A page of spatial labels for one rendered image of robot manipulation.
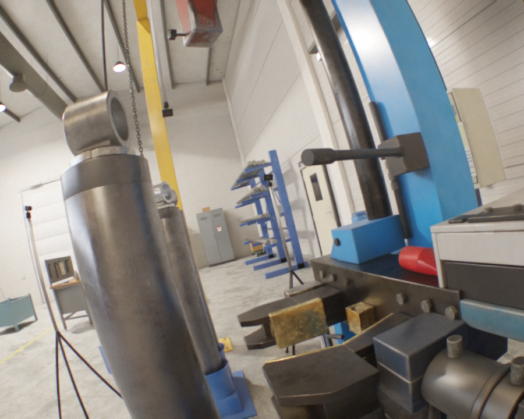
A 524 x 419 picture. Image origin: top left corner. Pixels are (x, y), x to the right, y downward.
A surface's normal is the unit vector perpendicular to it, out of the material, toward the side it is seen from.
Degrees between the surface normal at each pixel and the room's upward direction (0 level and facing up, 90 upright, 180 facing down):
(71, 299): 90
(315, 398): 90
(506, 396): 34
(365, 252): 90
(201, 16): 90
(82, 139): 126
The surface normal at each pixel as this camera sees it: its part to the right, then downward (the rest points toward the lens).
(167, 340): 0.76, -0.20
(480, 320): -0.95, 0.23
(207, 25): 0.51, -0.15
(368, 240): 0.20, -0.07
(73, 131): 0.13, 0.29
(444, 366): -0.73, -0.68
